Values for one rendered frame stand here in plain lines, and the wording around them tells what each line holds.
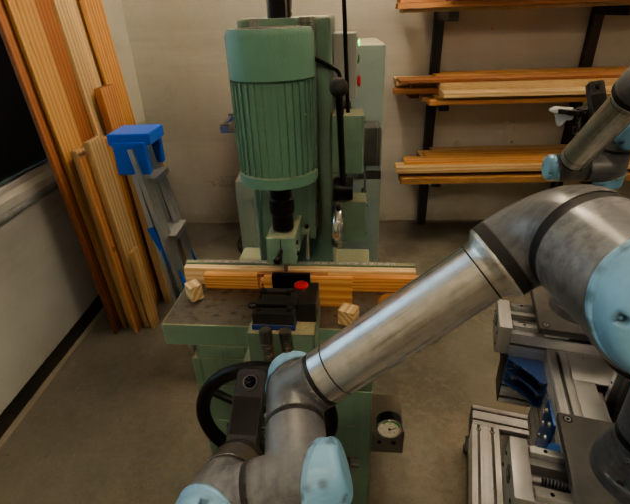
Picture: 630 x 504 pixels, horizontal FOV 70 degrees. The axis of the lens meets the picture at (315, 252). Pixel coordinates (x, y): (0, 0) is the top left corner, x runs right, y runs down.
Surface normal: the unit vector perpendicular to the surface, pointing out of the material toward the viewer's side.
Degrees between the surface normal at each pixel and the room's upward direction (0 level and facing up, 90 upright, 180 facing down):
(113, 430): 0
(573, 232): 54
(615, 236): 37
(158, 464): 0
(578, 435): 0
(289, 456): 13
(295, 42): 90
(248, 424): 30
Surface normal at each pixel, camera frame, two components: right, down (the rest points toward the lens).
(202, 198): -0.04, 0.48
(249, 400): -0.08, -0.52
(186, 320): -0.04, -0.88
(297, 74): 0.59, 0.36
